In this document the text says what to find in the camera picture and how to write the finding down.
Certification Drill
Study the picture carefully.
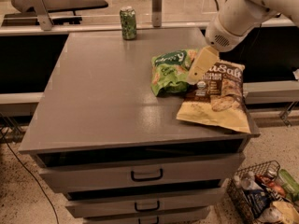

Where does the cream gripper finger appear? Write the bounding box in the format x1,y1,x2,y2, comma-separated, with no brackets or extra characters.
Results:
186,46,220,85

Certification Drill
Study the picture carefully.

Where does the green rice chip bag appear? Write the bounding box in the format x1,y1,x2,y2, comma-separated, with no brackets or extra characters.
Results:
150,49,198,96

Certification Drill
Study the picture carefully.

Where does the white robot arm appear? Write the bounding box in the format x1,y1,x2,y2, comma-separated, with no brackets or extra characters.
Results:
186,0,299,85

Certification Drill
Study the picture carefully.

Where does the brown sea salt chip bag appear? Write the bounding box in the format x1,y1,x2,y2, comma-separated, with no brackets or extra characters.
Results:
177,61,250,133

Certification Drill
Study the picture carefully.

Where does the yellow snack bag in basket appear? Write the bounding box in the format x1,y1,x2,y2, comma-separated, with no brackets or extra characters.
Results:
272,201,299,224

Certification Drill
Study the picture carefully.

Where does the green soda can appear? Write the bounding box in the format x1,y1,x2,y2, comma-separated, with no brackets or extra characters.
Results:
120,7,136,40

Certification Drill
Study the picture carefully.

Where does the grey drawer cabinet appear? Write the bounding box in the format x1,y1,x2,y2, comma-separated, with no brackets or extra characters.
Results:
20,28,259,224

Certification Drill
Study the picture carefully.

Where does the clear plastic water bottle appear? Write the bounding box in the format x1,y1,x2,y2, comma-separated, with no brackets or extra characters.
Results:
233,171,262,190

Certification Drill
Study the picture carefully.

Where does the red snack pack in basket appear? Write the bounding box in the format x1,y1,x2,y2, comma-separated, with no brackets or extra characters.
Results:
255,174,286,197

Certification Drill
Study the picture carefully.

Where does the green bottle in basket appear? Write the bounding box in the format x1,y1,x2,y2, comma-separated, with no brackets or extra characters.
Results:
276,169,299,203

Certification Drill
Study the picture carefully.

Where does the middle metal bracket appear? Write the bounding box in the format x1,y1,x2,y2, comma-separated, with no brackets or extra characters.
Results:
151,0,162,27

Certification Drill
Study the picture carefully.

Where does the metal bracket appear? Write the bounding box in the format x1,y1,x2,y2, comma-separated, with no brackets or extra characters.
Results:
151,0,162,27
32,0,53,31

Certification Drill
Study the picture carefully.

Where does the top drawer black handle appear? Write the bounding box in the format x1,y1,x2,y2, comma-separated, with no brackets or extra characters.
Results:
130,169,164,182

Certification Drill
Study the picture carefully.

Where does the drawer black handle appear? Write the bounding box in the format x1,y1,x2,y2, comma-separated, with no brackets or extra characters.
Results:
137,217,160,224
134,201,160,213
130,169,164,182

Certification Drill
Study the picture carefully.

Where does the wire mesh basket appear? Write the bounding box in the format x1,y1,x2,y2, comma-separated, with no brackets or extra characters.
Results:
227,161,299,224

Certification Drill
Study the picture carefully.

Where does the middle drawer black handle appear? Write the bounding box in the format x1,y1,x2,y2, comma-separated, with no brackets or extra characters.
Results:
134,201,160,213

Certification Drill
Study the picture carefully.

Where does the bottom drawer black handle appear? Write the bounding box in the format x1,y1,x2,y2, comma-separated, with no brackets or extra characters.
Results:
137,217,160,224

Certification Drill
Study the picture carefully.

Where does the left metal bracket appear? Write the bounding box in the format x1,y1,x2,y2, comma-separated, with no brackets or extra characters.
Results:
32,0,53,31

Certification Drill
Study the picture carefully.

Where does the black floor cable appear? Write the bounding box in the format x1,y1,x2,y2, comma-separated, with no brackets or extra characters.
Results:
0,131,61,224

